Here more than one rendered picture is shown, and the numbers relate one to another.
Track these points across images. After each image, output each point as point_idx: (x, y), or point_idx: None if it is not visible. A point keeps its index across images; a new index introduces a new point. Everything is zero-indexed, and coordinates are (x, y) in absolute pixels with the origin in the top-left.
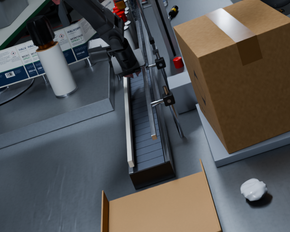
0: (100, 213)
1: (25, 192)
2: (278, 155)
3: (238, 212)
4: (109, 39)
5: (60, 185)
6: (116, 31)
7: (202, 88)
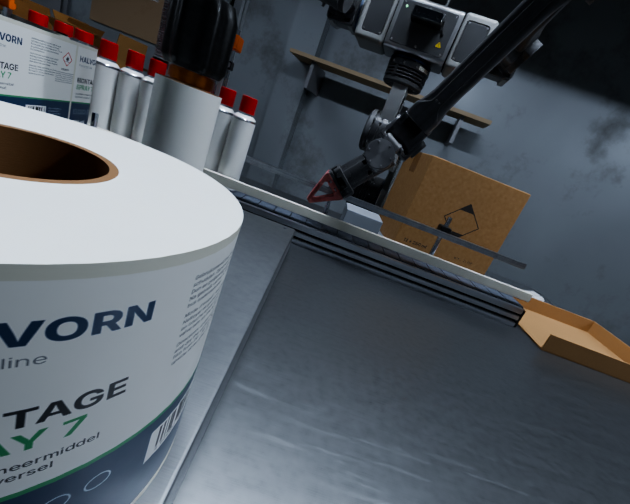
0: (561, 361)
1: (511, 407)
2: None
3: None
4: (423, 144)
5: (496, 365)
6: (426, 137)
7: (483, 222)
